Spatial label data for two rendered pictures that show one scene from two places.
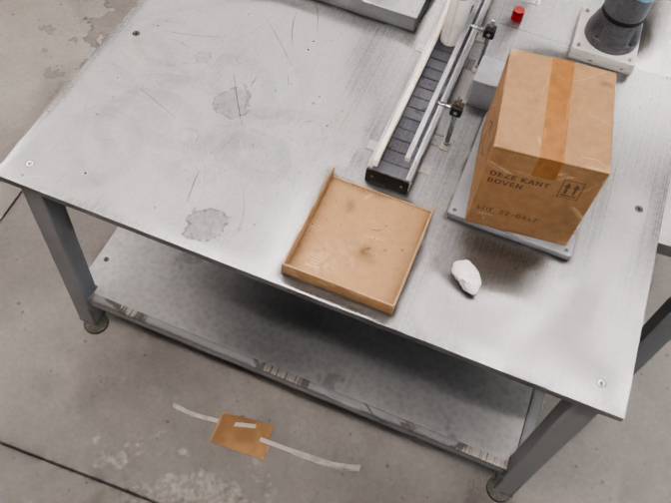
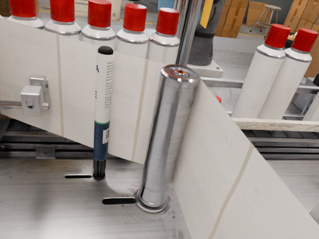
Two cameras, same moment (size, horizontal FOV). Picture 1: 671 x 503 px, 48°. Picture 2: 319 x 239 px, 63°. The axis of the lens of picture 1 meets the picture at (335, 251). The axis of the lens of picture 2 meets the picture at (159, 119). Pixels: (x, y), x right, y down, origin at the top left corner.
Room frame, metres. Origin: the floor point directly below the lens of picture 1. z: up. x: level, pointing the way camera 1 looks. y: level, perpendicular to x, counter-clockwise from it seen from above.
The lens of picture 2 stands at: (2.23, 0.04, 1.16)
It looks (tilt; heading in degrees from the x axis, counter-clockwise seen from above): 33 degrees down; 239
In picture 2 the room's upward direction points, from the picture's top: 11 degrees clockwise
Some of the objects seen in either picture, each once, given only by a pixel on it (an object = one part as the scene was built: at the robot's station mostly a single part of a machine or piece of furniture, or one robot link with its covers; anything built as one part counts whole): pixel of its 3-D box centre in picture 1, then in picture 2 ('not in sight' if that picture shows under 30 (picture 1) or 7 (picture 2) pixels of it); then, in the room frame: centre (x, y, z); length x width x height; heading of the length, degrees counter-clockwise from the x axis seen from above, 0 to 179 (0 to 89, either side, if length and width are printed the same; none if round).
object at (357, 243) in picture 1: (360, 237); not in sight; (0.96, -0.05, 0.85); 0.30 x 0.26 x 0.04; 165
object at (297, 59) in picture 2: not in sight; (284, 82); (1.79, -0.27, 0.98); 0.05 x 0.05 x 0.20
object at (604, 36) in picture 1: (617, 22); (193, 42); (1.74, -0.68, 0.92); 0.15 x 0.15 x 0.10
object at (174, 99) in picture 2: not in sight; (164, 146); (2.11, -0.16, 0.97); 0.05 x 0.05 x 0.19
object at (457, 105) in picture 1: (444, 118); not in sight; (1.30, -0.22, 0.91); 0.07 x 0.03 x 0.16; 75
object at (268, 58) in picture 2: not in sight; (259, 79); (1.84, -0.29, 0.98); 0.05 x 0.05 x 0.20
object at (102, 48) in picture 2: not in sight; (101, 122); (2.16, -0.22, 0.97); 0.02 x 0.02 x 0.19
